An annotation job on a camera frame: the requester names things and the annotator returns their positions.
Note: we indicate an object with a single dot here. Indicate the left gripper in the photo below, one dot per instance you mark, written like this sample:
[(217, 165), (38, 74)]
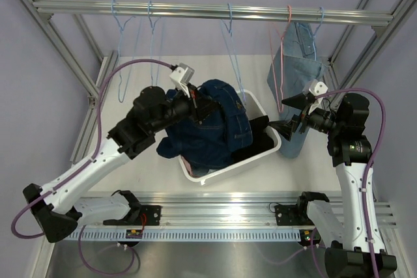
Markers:
[(200, 106)]

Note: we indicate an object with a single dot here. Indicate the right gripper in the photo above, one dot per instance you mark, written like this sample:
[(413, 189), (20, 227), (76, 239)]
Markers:
[(302, 102)]

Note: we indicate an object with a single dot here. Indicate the dark blue denim skirt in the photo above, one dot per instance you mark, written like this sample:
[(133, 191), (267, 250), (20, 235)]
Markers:
[(208, 146)]

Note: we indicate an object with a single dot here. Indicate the black skirt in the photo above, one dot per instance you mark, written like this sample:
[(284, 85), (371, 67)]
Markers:
[(261, 140)]

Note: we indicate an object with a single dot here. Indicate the pink skirt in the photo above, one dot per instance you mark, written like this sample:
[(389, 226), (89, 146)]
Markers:
[(189, 167)]

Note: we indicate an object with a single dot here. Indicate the blue hanger of light denim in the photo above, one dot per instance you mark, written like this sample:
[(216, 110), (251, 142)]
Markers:
[(228, 39)]

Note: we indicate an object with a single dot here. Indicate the pink wire hanger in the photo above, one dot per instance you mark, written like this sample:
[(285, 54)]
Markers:
[(278, 77)]

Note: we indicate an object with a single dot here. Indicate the blue hanger of dark denim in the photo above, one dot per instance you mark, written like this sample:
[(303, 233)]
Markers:
[(157, 26)]

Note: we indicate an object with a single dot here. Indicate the light blue wire hanger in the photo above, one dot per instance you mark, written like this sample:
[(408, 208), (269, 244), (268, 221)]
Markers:
[(129, 32)]

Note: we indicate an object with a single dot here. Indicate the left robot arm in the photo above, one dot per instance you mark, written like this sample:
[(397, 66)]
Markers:
[(58, 207)]

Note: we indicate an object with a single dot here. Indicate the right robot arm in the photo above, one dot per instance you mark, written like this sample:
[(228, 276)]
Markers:
[(354, 247)]

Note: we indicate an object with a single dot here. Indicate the white plastic basket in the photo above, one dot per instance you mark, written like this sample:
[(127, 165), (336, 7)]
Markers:
[(253, 110)]

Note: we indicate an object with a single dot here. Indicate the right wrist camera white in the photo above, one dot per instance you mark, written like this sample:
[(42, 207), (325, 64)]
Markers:
[(312, 90)]

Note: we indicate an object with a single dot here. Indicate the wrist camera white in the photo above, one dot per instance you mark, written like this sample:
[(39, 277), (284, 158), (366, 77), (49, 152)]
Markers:
[(181, 76), (312, 90)]

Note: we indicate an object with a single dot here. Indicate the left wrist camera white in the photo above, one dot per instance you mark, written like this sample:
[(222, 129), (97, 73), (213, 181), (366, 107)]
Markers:
[(181, 76)]

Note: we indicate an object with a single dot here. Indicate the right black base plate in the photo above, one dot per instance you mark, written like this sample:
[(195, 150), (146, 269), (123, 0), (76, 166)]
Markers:
[(291, 215)]

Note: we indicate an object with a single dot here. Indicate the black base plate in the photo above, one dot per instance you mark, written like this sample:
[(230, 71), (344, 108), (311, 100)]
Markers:
[(291, 215), (148, 215)]

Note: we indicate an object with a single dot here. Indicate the front aluminium rail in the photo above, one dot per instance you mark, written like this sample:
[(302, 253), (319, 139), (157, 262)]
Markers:
[(190, 210)]

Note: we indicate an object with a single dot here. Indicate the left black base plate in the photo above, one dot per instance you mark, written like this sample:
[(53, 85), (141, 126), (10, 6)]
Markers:
[(148, 215)]

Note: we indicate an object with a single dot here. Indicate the right aluminium frame post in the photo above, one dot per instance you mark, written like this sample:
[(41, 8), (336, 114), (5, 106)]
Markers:
[(359, 46)]

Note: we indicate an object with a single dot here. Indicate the aluminium frame post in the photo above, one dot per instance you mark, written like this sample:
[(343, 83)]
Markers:
[(359, 46), (41, 12)]

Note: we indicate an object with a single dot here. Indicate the slotted cable duct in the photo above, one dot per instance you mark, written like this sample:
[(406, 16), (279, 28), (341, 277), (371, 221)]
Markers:
[(186, 235)]

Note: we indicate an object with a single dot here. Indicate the aluminium hanging rail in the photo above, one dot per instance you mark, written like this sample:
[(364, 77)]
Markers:
[(243, 13)]

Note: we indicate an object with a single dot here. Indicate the left aluminium frame post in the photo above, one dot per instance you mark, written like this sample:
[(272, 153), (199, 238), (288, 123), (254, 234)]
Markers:
[(41, 12)]

